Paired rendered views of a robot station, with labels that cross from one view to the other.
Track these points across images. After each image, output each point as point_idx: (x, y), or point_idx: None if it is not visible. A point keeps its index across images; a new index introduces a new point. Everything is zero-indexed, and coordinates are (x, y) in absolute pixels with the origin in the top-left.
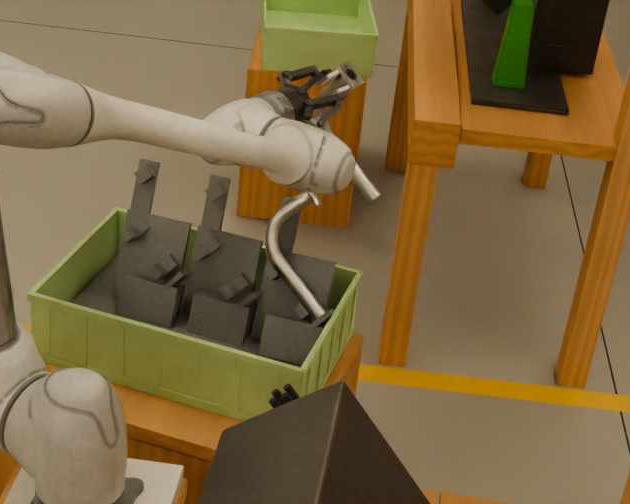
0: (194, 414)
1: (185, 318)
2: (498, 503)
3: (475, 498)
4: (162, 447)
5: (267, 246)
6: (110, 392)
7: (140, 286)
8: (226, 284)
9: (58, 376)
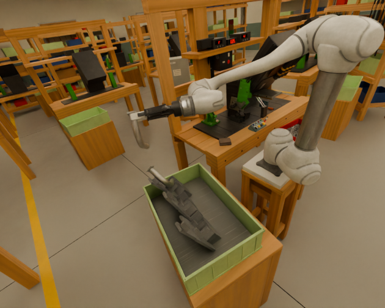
0: None
1: None
2: (188, 140)
3: (190, 142)
4: None
5: (172, 183)
6: (271, 131)
7: (210, 227)
8: (187, 198)
9: (285, 132)
